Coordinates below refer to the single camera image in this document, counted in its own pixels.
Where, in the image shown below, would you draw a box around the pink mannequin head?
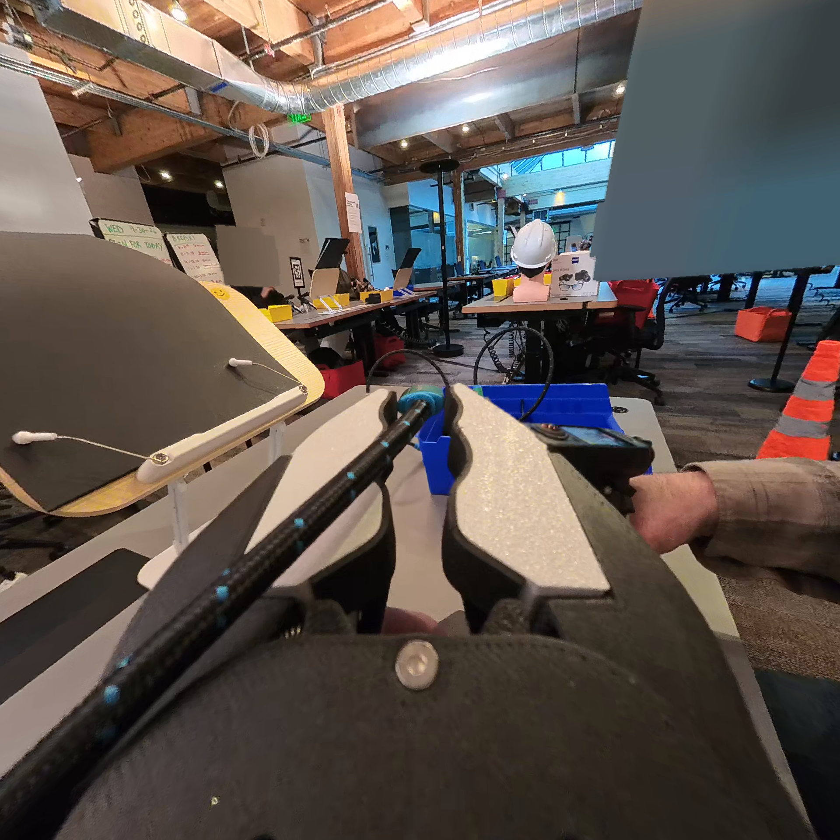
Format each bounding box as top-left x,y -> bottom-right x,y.
512,267 -> 552,303

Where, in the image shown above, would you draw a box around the blue plastic bin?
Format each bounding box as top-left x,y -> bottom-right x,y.
418,382 -> 620,497

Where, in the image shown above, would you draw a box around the white printed box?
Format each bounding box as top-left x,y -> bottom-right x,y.
549,252 -> 598,300

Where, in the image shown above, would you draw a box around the orange storage box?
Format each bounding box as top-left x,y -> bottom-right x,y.
733,306 -> 795,345

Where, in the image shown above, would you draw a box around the wooden desk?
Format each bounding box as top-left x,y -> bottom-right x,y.
269,292 -> 434,368
460,292 -> 618,382

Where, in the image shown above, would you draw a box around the silver ventilation ducts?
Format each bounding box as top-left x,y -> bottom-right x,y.
27,0 -> 644,119

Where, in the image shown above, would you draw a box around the braided hdmi cable green plug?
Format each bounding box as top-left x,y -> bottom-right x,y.
0,390 -> 441,840
473,322 -> 556,424

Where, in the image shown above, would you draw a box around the wooden support post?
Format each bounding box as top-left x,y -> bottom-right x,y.
322,105 -> 368,283

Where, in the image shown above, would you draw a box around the red office chair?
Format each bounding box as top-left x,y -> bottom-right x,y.
607,279 -> 660,382

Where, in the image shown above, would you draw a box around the wooden board with black surface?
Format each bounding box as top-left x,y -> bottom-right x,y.
0,233 -> 326,517

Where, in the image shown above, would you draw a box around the black stand pole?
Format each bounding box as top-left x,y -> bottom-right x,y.
749,269 -> 817,392

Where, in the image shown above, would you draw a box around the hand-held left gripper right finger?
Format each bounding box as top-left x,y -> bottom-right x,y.
441,382 -> 613,620

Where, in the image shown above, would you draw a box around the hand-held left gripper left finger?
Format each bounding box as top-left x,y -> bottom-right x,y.
241,389 -> 399,618

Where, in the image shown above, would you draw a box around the person's right forearm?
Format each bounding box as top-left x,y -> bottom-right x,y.
689,457 -> 840,585

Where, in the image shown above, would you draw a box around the whiteboard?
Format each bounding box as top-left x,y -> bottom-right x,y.
164,233 -> 227,286
95,218 -> 172,263

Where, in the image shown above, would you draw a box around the white hard hat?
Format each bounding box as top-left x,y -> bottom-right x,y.
510,220 -> 559,270

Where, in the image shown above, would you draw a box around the white laptop stand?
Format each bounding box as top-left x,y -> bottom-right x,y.
11,357 -> 305,592

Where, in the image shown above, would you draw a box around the black floor lamp pole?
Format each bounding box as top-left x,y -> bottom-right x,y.
420,158 -> 464,358

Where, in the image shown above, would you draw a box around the orange traffic cone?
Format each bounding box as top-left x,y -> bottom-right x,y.
758,339 -> 840,463

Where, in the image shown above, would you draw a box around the person's right hand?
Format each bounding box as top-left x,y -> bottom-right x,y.
628,469 -> 720,555

